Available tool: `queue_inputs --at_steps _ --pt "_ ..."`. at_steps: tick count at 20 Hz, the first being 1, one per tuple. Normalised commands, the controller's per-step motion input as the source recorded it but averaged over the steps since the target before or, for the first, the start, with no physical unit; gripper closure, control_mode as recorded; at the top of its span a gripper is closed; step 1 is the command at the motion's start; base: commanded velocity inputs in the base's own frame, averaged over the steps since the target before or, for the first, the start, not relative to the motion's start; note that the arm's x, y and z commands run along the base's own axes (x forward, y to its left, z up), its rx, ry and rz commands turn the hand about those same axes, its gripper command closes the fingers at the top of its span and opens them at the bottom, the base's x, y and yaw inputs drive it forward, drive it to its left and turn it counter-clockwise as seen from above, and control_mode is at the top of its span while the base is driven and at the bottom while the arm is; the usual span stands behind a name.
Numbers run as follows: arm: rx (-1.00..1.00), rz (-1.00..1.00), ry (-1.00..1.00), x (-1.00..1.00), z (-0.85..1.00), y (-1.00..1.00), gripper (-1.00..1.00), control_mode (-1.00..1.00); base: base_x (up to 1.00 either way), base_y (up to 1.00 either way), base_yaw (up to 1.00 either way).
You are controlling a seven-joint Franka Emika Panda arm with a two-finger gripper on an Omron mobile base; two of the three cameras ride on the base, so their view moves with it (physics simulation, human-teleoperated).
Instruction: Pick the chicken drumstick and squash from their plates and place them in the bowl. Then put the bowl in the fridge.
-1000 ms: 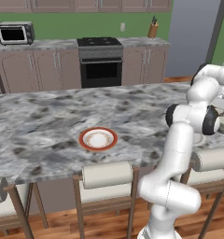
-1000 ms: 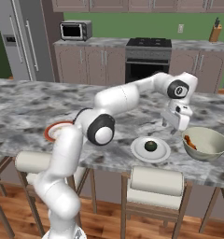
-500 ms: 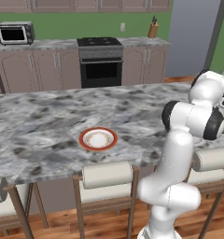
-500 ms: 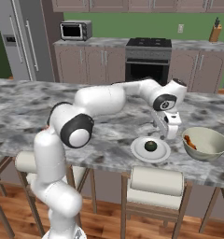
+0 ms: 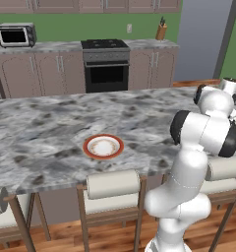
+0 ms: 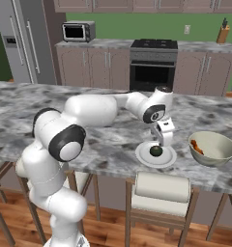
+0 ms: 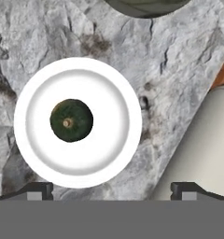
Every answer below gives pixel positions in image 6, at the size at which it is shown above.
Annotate orange-brown chicken drumstick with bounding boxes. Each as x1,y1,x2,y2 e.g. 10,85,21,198
189,139,205,156

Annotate stainless steel fridge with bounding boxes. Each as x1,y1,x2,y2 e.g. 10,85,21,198
0,0,58,86

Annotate black and steel oven range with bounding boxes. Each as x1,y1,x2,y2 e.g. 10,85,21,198
129,38,180,93

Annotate fridge door with dispenser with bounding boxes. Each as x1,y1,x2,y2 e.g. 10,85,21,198
0,0,35,85

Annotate long steel fridge handle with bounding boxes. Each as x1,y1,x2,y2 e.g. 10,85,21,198
25,20,42,75
9,14,26,67

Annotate wooden knife block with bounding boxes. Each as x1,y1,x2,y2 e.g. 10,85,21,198
216,17,231,44

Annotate taupe base cupboards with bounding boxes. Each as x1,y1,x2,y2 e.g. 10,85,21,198
54,40,132,92
172,41,232,97

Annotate pale grey bowl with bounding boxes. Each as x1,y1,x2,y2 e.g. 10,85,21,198
188,130,232,168

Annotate taupe wall cupboards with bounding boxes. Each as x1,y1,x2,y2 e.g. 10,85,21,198
53,0,232,14

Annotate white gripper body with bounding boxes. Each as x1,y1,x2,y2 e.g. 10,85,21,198
157,126,176,150

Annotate silver toaster oven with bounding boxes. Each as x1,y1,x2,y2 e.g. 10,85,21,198
61,20,97,43

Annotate dark green squash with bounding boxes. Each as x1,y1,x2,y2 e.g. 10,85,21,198
149,145,164,158

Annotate white round plate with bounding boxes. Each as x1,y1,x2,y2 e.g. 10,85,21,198
134,141,178,170

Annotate plain steel fridge door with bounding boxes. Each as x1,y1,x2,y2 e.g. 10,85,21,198
14,0,58,86

